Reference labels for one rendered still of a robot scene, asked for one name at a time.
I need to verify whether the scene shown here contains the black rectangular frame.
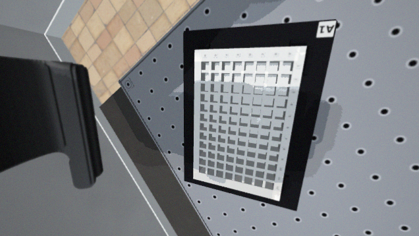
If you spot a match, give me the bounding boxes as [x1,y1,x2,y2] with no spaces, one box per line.
[183,19,338,211]

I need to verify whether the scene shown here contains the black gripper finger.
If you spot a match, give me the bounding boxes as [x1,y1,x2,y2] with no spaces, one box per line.
[0,56,103,189]

